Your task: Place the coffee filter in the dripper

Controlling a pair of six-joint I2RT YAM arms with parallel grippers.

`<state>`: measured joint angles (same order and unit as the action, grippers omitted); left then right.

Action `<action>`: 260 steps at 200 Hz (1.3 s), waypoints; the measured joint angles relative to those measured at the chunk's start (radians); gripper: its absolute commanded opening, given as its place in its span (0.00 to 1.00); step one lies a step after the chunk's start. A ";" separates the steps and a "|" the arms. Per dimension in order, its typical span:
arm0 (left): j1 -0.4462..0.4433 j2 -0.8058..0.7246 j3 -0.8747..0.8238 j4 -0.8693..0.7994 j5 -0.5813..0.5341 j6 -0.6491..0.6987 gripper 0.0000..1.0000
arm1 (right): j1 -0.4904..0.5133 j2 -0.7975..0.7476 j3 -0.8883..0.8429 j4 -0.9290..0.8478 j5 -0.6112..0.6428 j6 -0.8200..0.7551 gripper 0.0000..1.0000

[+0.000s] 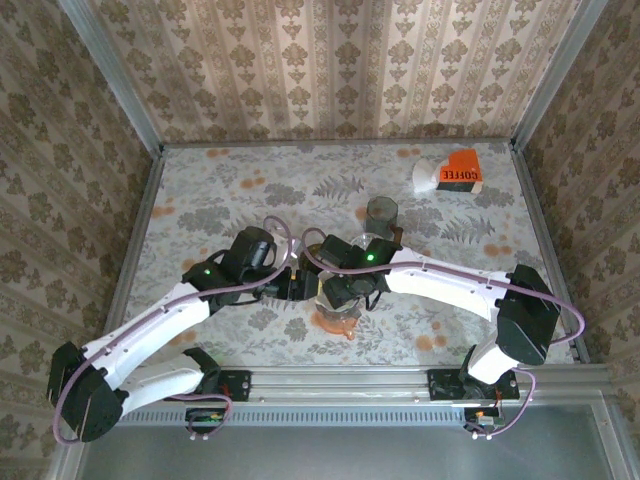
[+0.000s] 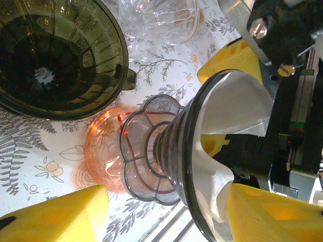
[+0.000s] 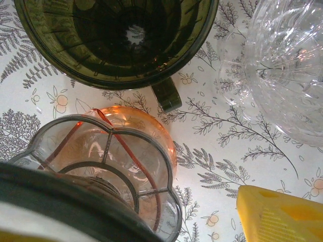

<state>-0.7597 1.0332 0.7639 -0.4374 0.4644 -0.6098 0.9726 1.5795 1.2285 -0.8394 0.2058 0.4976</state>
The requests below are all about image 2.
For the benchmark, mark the white paper coffee filter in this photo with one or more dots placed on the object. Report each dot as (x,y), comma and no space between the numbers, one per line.
(232,106)

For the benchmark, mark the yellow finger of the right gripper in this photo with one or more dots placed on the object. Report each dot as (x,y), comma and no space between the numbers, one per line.
(232,58)
(213,142)

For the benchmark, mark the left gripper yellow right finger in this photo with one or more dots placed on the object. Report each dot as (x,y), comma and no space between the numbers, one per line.
(272,219)

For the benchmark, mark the green plastic coffee dripper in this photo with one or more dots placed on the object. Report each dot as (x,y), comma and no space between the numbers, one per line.
(63,50)

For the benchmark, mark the grey plastic coffee dripper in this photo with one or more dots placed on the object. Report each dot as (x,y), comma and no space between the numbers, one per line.
(190,141)

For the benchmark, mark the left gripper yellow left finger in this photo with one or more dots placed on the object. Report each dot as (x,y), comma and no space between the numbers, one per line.
(50,221)

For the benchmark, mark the clear plastic coffee dripper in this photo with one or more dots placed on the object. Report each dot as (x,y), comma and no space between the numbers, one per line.
(156,22)

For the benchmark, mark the floral patterned tablecloth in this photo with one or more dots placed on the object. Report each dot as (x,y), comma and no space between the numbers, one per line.
(38,156)

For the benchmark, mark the orange glass coffee server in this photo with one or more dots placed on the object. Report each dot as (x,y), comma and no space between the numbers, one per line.
(101,146)

